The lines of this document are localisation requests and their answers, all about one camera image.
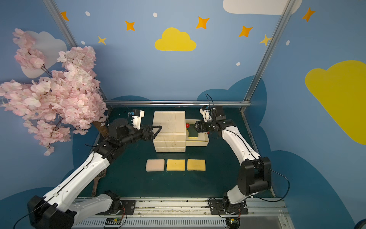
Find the cream drawer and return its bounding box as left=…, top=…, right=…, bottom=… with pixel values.
left=185, top=119, right=209, bottom=147

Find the cream drawer cabinet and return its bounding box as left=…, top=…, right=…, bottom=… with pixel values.
left=153, top=111, right=186, bottom=153

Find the pink white sponge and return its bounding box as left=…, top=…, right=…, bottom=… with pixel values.
left=145, top=159, right=165, bottom=172

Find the yellow sponge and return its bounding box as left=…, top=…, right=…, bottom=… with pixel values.
left=187, top=159, right=206, bottom=171
left=166, top=159, right=185, bottom=171

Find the green scouring sponge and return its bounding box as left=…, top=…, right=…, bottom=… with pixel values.
left=187, top=128, right=199, bottom=138

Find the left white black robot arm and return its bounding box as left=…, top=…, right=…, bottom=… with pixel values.
left=27, top=118, right=163, bottom=229

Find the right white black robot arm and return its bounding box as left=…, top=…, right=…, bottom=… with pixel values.
left=194, top=106, right=272, bottom=205

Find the brown slotted spatula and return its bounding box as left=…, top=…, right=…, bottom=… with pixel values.
left=91, top=169, right=106, bottom=197

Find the pink cherry blossom tree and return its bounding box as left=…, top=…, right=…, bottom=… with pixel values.
left=1, top=29, right=107, bottom=155

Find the left green circuit board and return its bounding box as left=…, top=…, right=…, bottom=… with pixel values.
left=104, top=218, right=124, bottom=229

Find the right small circuit board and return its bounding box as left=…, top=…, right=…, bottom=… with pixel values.
left=225, top=218, right=241, bottom=229

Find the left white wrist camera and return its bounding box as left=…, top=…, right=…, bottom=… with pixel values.
left=131, top=109, right=144, bottom=130

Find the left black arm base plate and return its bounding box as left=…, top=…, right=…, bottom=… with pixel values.
left=97, top=199, right=136, bottom=216

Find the aluminium front rail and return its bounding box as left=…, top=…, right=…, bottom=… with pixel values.
left=72, top=198, right=294, bottom=229

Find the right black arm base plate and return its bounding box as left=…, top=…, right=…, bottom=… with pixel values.
left=207, top=198, right=248, bottom=215

